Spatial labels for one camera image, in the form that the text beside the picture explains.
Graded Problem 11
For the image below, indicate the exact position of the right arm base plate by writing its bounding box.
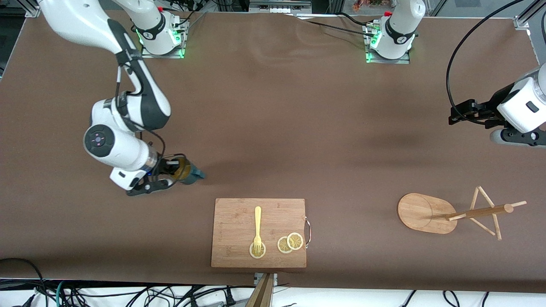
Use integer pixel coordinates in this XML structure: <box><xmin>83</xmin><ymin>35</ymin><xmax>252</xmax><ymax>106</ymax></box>
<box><xmin>140</xmin><ymin>16</ymin><xmax>188</xmax><ymax>59</ymax></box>

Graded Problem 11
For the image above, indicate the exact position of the teal cable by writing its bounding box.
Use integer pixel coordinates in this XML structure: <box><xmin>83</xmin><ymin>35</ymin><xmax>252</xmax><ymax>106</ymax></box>
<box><xmin>55</xmin><ymin>280</ymin><xmax>69</xmax><ymax>307</ymax></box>

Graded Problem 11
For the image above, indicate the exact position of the black cable on table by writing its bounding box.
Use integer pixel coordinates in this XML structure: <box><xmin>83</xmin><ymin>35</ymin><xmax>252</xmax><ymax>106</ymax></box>
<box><xmin>339</xmin><ymin>12</ymin><xmax>376</xmax><ymax>28</ymax></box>
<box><xmin>294</xmin><ymin>14</ymin><xmax>378</xmax><ymax>39</ymax></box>

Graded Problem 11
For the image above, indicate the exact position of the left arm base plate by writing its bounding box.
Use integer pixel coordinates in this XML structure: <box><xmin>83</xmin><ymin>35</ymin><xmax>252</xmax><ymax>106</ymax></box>
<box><xmin>365</xmin><ymin>23</ymin><xmax>411</xmax><ymax>64</ymax></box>

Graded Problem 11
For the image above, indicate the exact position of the wooden cup rack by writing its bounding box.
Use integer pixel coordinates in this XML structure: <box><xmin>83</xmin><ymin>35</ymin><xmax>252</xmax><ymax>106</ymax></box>
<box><xmin>397</xmin><ymin>185</ymin><xmax>527</xmax><ymax>241</ymax></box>

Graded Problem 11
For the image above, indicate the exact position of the brown camera stand beam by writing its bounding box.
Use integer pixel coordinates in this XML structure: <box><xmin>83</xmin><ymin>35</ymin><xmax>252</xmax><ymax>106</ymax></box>
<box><xmin>244</xmin><ymin>273</ymin><xmax>274</xmax><ymax>307</ymax></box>

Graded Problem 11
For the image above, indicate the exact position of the thick black looped cable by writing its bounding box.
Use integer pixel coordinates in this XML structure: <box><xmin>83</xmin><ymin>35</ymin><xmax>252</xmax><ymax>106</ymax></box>
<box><xmin>0</xmin><ymin>258</ymin><xmax>48</xmax><ymax>307</ymax></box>

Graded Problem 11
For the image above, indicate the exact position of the grey power strip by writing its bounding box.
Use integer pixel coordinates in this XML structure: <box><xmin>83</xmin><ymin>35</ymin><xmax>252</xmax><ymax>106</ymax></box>
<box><xmin>249</xmin><ymin>0</ymin><xmax>313</xmax><ymax>13</ymax></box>

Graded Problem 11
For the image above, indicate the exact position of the wooden cutting board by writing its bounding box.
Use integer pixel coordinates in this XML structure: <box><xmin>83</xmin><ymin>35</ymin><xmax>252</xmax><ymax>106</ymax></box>
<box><xmin>211</xmin><ymin>198</ymin><xmax>308</xmax><ymax>269</ymax></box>

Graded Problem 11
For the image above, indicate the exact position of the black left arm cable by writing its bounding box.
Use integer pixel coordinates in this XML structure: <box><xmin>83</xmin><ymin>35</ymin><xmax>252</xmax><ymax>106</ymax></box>
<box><xmin>446</xmin><ymin>0</ymin><xmax>526</xmax><ymax>125</ymax></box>

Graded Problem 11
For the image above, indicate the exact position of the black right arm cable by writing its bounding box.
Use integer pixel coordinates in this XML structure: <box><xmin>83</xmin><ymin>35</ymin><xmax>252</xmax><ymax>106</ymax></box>
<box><xmin>114</xmin><ymin>51</ymin><xmax>167</xmax><ymax>171</ymax></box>

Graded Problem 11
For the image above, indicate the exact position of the silver stand bracket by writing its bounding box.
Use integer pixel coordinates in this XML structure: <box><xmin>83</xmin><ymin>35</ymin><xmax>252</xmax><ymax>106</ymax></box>
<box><xmin>253</xmin><ymin>273</ymin><xmax>279</xmax><ymax>287</ymax></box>

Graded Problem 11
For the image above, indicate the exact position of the yellow plastic fork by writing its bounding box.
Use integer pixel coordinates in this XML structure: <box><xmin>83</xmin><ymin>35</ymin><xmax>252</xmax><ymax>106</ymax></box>
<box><xmin>253</xmin><ymin>206</ymin><xmax>262</xmax><ymax>256</ymax></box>

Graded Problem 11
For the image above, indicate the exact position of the dark teal mug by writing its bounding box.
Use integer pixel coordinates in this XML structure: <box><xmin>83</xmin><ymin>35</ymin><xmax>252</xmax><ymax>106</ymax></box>
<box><xmin>173</xmin><ymin>156</ymin><xmax>206</xmax><ymax>186</ymax></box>

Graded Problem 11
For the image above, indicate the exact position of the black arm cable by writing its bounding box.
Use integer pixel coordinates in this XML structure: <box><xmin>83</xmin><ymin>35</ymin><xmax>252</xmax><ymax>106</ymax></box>
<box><xmin>114</xmin><ymin>51</ymin><xmax>167</xmax><ymax>171</ymax></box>
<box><xmin>446</xmin><ymin>0</ymin><xmax>526</xmax><ymax>125</ymax></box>

